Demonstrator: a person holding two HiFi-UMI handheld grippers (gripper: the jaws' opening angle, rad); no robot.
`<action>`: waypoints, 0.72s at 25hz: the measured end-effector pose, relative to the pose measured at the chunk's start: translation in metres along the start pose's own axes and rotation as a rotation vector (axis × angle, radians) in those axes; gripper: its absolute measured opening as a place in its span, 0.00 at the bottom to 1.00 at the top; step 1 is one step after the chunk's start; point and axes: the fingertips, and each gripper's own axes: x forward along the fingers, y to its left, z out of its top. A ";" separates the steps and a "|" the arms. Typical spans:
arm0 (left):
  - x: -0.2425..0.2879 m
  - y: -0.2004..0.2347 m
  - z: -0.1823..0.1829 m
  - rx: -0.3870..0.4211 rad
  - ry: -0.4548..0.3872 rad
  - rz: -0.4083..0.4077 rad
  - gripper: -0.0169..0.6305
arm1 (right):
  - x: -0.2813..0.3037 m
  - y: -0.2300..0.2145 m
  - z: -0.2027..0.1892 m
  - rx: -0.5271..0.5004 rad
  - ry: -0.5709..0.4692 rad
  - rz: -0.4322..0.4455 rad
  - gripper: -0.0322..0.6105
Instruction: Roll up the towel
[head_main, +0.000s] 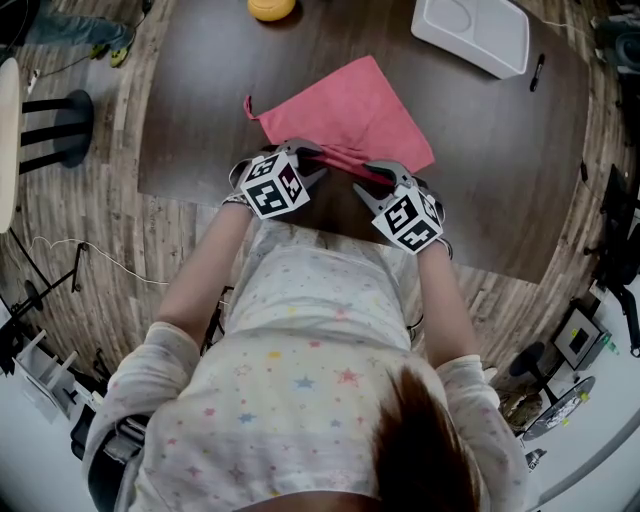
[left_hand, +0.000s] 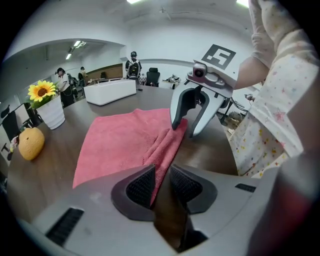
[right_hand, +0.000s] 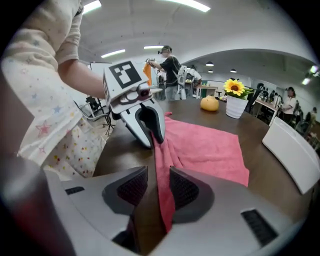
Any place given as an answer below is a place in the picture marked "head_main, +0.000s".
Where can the white wooden rack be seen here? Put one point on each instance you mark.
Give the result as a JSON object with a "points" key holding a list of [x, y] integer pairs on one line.
{"points": [[45, 385]]}

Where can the camouflage bag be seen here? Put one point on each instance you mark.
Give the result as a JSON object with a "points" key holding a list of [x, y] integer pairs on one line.
{"points": [[520, 410]]}

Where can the black floor stand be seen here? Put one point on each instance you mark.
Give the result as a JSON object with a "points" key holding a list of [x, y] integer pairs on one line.
{"points": [[76, 270]]}

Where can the black waist pack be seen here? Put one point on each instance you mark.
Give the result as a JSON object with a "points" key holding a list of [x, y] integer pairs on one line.
{"points": [[107, 470]]}

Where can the person's right forearm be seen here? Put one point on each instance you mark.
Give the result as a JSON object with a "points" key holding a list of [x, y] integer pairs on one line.
{"points": [[442, 305]]}

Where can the pink cloth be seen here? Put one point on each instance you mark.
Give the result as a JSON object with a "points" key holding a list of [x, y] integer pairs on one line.
{"points": [[350, 110]]}

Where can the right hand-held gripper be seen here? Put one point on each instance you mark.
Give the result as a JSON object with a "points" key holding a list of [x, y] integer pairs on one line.
{"points": [[407, 225]]}

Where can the person's left forearm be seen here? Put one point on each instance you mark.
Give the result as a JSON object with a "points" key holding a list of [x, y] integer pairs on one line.
{"points": [[205, 280]]}

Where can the black marker pen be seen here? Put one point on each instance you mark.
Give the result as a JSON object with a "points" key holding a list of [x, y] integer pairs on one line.
{"points": [[537, 72]]}

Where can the person's star print shirt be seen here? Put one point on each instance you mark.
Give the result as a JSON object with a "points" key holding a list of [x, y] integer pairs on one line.
{"points": [[280, 390]]}

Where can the white plastic tray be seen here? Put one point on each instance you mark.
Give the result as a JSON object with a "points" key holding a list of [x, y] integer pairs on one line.
{"points": [[470, 32]]}

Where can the orange pumpkin-shaped jar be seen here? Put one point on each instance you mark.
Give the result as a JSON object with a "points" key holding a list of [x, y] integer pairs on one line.
{"points": [[271, 9]]}

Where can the grey box with black screen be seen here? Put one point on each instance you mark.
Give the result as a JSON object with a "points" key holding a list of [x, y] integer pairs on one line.
{"points": [[580, 342]]}

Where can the black round stand base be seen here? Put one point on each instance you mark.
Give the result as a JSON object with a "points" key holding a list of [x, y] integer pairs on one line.
{"points": [[527, 362]]}

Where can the pale table with black base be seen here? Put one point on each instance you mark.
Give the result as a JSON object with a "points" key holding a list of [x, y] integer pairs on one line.
{"points": [[7, 150]]}

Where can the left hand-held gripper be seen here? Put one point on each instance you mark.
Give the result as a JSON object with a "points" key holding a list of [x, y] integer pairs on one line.
{"points": [[272, 187]]}

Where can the black office chair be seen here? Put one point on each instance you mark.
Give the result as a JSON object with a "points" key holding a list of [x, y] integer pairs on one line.
{"points": [[617, 225], [82, 435]]}

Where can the skateboard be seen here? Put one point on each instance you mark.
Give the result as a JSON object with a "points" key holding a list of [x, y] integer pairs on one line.
{"points": [[562, 407]]}

